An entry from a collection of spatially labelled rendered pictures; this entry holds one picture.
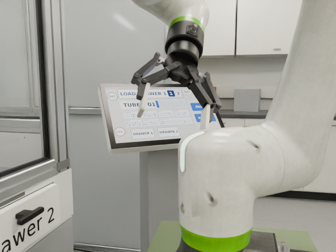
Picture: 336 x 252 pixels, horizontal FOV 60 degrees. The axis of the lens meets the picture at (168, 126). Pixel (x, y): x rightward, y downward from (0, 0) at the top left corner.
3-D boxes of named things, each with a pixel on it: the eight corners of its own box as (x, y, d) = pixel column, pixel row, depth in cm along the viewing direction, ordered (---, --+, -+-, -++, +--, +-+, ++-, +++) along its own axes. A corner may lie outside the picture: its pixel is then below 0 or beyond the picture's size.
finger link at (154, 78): (183, 64, 64) (179, 60, 65) (145, 81, 58) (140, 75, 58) (176, 76, 67) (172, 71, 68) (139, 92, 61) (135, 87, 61)
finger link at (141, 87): (147, 78, 60) (133, 73, 59) (143, 96, 57) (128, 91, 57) (145, 82, 61) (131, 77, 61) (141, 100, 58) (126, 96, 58)
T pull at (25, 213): (45, 211, 67) (44, 205, 67) (21, 226, 60) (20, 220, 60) (31, 210, 68) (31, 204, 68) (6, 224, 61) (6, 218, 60)
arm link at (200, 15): (218, 1, 79) (192, 27, 87) (182, -28, 74) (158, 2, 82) (217, 34, 71) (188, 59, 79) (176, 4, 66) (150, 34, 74)
